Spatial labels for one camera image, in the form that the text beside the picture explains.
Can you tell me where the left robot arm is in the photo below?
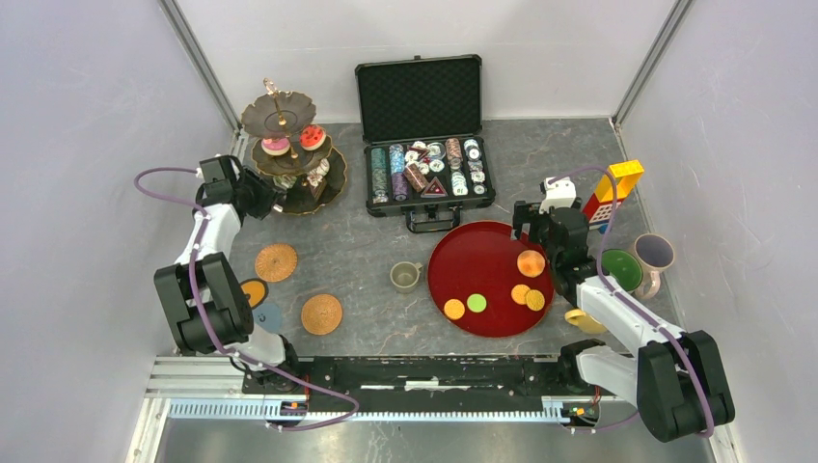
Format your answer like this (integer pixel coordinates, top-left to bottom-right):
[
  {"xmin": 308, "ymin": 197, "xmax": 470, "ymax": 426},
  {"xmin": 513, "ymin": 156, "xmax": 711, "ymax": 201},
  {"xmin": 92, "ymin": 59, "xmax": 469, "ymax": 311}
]
[{"xmin": 153, "ymin": 155, "xmax": 303, "ymax": 394}]

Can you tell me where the red round tray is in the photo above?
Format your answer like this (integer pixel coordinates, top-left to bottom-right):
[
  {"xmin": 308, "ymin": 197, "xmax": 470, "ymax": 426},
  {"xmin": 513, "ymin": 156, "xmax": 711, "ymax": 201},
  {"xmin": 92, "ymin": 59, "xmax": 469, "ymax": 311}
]
[{"xmin": 426, "ymin": 221, "xmax": 555, "ymax": 338}]

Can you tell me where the orange black coaster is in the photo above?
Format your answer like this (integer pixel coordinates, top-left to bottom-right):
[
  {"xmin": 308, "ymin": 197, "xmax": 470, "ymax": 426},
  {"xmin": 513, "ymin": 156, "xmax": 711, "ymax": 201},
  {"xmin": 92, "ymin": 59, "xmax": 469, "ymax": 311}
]
[{"xmin": 240, "ymin": 278, "xmax": 269, "ymax": 310}]

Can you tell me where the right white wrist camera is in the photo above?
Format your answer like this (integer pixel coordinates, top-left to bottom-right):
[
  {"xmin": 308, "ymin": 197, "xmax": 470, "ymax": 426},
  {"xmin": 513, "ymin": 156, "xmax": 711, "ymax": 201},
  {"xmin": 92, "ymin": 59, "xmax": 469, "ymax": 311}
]
[{"xmin": 539, "ymin": 177, "xmax": 577, "ymax": 214}]

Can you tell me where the red frosted donut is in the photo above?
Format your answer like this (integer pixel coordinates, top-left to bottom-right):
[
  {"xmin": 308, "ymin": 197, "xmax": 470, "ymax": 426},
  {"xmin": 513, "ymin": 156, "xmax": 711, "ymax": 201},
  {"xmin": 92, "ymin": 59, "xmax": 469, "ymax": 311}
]
[{"xmin": 299, "ymin": 124, "xmax": 327, "ymax": 151}]

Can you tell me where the green macaron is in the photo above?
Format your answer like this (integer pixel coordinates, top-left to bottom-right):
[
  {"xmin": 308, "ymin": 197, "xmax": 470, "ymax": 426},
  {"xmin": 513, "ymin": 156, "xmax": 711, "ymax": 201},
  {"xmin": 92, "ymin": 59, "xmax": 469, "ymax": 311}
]
[{"xmin": 466, "ymin": 293, "xmax": 488, "ymax": 313}]

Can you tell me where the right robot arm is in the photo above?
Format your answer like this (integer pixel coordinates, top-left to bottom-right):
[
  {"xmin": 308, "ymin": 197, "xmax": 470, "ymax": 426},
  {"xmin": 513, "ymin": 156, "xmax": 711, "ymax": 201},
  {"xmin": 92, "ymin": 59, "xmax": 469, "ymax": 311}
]
[{"xmin": 511, "ymin": 201, "xmax": 736, "ymax": 443}]

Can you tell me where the white rectangular pastry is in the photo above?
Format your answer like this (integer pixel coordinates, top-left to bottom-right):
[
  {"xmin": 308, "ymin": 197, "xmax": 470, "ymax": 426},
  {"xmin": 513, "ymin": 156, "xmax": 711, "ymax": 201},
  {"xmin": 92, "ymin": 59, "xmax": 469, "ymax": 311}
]
[{"xmin": 273, "ymin": 175, "xmax": 298, "ymax": 190}]

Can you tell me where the woven coaster front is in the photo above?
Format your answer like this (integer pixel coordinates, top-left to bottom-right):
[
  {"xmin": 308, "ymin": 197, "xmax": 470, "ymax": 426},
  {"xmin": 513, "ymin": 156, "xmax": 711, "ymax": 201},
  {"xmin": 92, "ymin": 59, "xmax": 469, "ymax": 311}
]
[{"xmin": 301, "ymin": 293, "xmax": 343, "ymax": 336}]

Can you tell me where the orange waffle biscuit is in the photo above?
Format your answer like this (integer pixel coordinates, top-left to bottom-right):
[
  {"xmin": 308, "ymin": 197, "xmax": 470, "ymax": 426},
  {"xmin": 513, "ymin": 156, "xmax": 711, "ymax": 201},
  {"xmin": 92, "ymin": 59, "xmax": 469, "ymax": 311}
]
[{"xmin": 524, "ymin": 289, "xmax": 546, "ymax": 312}]

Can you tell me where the orange peach bun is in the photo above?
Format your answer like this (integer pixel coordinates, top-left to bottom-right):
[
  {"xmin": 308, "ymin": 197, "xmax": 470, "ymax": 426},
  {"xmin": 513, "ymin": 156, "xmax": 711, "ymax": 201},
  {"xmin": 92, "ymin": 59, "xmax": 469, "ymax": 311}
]
[{"xmin": 516, "ymin": 250, "xmax": 546, "ymax": 278}]

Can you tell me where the blue round coaster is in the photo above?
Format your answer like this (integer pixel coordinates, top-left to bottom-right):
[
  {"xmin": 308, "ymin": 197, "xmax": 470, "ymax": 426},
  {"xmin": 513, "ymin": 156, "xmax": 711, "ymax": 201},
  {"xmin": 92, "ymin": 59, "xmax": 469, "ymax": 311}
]
[{"xmin": 253, "ymin": 302, "xmax": 283, "ymax": 334}]

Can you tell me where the white striped donut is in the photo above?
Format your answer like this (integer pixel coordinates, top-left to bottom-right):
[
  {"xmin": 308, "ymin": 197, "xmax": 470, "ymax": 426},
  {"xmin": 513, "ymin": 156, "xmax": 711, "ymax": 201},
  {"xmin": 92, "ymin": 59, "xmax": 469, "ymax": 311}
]
[{"xmin": 308, "ymin": 158, "xmax": 330, "ymax": 185}]

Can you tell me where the small grey-green cup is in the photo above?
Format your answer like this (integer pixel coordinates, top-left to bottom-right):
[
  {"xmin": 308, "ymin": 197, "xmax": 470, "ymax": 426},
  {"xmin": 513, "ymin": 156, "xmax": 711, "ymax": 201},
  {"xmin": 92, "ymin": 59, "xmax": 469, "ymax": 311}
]
[{"xmin": 390, "ymin": 261, "xmax": 423, "ymax": 293}]

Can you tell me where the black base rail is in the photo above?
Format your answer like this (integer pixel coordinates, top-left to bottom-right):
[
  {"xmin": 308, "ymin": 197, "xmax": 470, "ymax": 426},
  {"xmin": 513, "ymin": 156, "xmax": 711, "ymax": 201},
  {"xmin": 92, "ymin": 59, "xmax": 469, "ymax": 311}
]
[{"xmin": 231, "ymin": 355, "xmax": 595, "ymax": 423}]

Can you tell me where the woven coaster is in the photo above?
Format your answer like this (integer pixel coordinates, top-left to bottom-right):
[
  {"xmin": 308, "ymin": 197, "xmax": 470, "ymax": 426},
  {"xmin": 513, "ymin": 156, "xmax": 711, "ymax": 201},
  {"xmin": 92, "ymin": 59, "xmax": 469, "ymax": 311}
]
[
  {"xmin": 301, "ymin": 293, "xmax": 343, "ymax": 336},
  {"xmin": 255, "ymin": 243, "xmax": 298, "ymax": 283}
]

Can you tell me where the pink frosted donut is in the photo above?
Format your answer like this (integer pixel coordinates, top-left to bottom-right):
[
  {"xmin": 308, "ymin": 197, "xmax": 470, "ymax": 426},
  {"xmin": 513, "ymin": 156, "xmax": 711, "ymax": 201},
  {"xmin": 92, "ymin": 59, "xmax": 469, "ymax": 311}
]
[{"xmin": 261, "ymin": 138, "xmax": 290, "ymax": 157}]

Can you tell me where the yellow cup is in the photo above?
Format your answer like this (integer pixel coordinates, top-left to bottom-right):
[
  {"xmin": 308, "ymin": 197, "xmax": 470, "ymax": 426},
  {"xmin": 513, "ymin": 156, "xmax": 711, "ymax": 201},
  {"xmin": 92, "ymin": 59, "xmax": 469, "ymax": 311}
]
[{"xmin": 564, "ymin": 309, "xmax": 608, "ymax": 335}]

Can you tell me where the yellow round cookie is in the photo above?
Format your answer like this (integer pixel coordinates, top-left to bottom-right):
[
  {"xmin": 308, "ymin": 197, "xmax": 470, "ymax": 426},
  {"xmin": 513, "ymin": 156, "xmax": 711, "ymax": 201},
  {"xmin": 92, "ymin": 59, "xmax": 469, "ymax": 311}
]
[{"xmin": 443, "ymin": 299, "xmax": 466, "ymax": 320}]

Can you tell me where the three-tier dessert stand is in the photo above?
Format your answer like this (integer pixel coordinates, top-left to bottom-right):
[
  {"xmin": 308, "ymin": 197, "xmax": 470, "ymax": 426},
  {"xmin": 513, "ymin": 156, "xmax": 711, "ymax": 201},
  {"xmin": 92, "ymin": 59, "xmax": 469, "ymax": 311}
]
[{"xmin": 240, "ymin": 77, "xmax": 347, "ymax": 216}]

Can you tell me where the black poker chip case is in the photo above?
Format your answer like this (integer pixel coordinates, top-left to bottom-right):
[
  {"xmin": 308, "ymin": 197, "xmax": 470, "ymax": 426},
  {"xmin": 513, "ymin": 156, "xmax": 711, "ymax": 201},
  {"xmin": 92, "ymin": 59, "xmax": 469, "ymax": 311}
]
[{"xmin": 355, "ymin": 54, "xmax": 496, "ymax": 233}]

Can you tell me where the green bowl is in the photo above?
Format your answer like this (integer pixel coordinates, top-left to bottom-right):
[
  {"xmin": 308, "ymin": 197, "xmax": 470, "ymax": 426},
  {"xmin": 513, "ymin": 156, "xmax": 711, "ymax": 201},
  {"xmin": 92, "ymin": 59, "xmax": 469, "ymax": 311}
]
[{"xmin": 602, "ymin": 249, "xmax": 643, "ymax": 292}]

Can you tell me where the woven coaster left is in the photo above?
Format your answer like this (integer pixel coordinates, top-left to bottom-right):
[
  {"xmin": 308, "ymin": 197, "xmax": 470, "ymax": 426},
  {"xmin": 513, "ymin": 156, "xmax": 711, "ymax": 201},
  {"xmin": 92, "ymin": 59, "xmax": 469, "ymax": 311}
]
[{"xmin": 255, "ymin": 243, "xmax": 298, "ymax": 283}]

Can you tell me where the toy block tower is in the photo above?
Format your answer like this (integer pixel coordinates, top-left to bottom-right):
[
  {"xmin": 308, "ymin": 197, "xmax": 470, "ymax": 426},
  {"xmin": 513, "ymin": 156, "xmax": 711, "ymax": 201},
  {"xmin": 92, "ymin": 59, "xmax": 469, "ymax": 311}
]
[{"xmin": 582, "ymin": 160, "xmax": 644, "ymax": 232}]

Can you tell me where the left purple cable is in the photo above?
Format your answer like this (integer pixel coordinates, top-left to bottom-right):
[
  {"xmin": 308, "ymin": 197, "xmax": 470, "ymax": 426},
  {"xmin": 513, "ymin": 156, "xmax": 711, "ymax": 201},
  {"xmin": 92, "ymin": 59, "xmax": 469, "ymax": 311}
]
[{"xmin": 134, "ymin": 167, "xmax": 361, "ymax": 434}]

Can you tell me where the beige purple mug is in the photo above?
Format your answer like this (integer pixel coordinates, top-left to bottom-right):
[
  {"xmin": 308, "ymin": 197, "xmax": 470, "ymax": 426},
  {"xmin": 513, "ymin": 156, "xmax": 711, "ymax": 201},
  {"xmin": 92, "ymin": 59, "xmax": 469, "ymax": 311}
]
[{"xmin": 632, "ymin": 233, "xmax": 675, "ymax": 300}]

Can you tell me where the chocolate cake slice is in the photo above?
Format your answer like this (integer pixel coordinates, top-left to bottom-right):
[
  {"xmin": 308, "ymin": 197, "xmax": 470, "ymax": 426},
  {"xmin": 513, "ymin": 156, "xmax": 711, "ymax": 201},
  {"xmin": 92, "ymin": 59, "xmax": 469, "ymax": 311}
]
[{"xmin": 308, "ymin": 177, "xmax": 327, "ymax": 201}]

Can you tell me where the orange round biscuit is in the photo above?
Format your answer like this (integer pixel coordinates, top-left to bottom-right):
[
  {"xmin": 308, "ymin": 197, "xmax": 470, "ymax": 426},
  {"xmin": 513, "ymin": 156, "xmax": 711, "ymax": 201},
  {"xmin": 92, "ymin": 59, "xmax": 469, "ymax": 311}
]
[{"xmin": 510, "ymin": 284, "xmax": 531, "ymax": 306}]

